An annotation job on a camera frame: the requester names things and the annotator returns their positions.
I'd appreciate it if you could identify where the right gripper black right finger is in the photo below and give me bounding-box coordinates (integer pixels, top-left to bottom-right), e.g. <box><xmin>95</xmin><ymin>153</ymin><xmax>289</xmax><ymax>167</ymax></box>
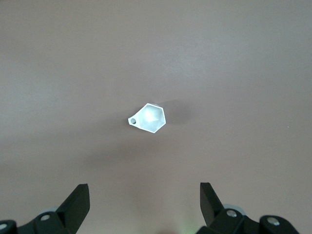
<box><xmin>197</xmin><ymin>182</ymin><xmax>299</xmax><ymax>234</ymax></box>

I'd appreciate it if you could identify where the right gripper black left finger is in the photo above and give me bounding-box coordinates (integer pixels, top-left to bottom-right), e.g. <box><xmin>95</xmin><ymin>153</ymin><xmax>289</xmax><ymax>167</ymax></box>
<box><xmin>0</xmin><ymin>184</ymin><xmax>91</xmax><ymax>234</ymax></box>

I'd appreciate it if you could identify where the white faceted cup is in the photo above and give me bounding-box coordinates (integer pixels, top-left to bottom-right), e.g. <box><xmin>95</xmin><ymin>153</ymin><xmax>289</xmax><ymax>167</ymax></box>
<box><xmin>127</xmin><ymin>102</ymin><xmax>167</xmax><ymax>134</ymax></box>

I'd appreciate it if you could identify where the brown table cover sheet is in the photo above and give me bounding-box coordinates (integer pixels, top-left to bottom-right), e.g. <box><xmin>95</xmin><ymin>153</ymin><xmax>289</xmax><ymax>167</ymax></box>
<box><xmin>0</xmin><ymin>0</ymin><xmax>312</xmax><ymax>234</ymax></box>

